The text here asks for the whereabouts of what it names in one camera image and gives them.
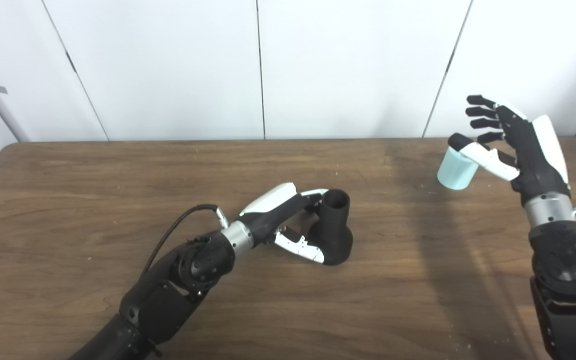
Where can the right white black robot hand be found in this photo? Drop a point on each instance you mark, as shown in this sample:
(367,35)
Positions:
(537,160)

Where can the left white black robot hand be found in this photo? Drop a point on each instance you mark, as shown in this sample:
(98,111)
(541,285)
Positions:
(273,212)

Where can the black flared nozzle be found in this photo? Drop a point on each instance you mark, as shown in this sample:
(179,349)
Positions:
(335,235)

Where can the light blue cylinder cup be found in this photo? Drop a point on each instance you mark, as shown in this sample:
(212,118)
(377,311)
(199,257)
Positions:
(455,172)

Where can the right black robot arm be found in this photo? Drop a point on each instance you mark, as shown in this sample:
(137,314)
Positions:
(567,260)

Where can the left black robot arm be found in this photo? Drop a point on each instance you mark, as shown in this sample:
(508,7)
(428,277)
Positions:
(168,300)

